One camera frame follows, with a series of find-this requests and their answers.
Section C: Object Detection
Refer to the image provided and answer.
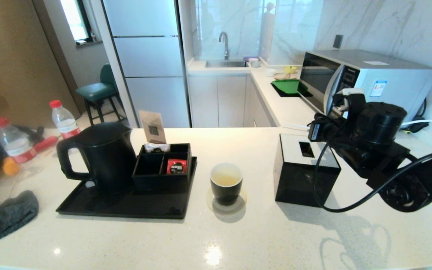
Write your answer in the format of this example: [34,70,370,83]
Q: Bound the black compartment organizer box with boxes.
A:
[132,143,194,195]

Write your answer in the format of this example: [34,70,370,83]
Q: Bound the black serving tray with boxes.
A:
[56,156,198,220]

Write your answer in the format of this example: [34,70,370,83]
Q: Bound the black electric kettle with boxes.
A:
[56,122,138,195]

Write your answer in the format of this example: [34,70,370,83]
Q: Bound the green cutting board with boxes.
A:
[271,79,308,95]

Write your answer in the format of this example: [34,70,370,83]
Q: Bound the black tissue box white lid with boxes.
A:
[273,133,342,208]

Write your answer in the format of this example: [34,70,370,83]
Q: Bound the silver microwave oven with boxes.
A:
[298,49,432,124]

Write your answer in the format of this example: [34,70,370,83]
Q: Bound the white base cabinet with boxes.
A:
[188,73,276,128]

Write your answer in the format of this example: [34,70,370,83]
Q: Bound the black cup white inside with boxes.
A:
[210,162,243,206]

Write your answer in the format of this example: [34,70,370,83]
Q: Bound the steel kitchen sink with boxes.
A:
[205,60,247,69]

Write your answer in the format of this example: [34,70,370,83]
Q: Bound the chrome kitchen faucet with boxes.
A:
[218,32,231,60]

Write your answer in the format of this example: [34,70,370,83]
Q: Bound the clear glass coaster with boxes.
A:
[206,187,247,213]

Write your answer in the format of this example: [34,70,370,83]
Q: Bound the red Nescafe sachet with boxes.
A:
[166,159,188,174]

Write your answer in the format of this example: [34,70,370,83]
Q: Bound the brown QR code card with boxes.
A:
[138,110,167,144]

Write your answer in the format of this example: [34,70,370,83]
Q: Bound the green upholstered chair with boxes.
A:
[75,64,126,126]

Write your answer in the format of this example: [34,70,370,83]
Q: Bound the small red-capped water bottle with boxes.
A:
[49,99,82,140]

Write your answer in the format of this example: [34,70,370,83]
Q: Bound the bright window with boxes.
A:
[59,0,92,43]

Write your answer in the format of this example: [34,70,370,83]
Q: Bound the large red-capped water bottle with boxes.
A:
[0,117,38,164]

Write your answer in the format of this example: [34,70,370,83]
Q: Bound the small orange object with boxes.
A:
[2,157,21,177]

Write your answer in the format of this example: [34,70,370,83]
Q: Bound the brown wooden door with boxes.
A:
[0,0,81,128]

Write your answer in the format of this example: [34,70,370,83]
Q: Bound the dark grey cloth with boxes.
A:
[0,190,39,248]

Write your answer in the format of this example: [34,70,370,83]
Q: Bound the black power cable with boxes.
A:
[403,98,432,133]

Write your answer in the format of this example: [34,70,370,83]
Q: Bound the red handled tool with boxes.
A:
[32,136,58,153]

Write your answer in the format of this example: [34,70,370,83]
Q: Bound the black handled tool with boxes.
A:
[13,126,45,141]

